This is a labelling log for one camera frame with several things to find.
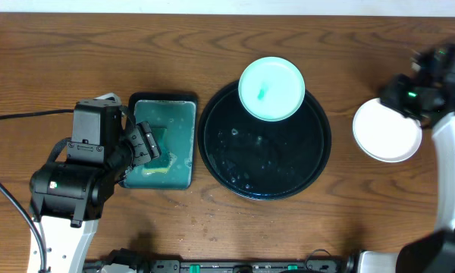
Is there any green yellow sponge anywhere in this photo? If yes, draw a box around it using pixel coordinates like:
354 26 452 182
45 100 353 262
142 127 177 176

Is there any white plate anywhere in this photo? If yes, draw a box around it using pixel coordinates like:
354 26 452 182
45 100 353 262
352 98 422 163

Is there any mint plate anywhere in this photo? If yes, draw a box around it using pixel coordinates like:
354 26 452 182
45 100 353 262
238 57 306 122

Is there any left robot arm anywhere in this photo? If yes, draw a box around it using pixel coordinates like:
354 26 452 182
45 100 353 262
27 99 161 272

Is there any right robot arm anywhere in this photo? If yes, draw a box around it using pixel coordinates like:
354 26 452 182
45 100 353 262
343 44 455 272

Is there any round black tray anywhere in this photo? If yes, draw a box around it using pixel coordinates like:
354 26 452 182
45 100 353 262
197 81 331 200

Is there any left black cable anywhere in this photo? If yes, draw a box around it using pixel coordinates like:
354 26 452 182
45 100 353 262
0 108 75 273

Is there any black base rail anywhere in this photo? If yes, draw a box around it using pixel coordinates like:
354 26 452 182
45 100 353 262
82 249 355 273

